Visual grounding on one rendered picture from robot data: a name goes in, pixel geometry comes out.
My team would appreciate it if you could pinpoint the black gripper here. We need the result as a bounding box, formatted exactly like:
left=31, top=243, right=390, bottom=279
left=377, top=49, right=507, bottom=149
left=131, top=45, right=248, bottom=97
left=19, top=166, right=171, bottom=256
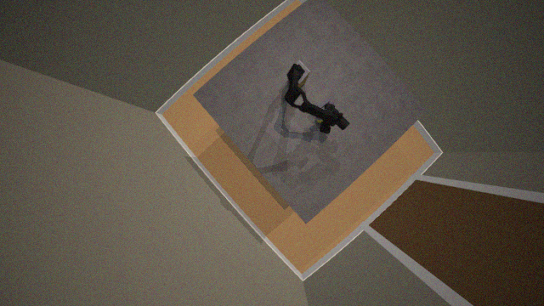
left=320, top=103, right=335, bottom=133

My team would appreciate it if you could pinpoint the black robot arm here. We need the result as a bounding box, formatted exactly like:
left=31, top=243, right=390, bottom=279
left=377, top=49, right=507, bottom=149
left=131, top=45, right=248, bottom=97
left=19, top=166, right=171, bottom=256
left=285, top=64, right=349, bottom=130

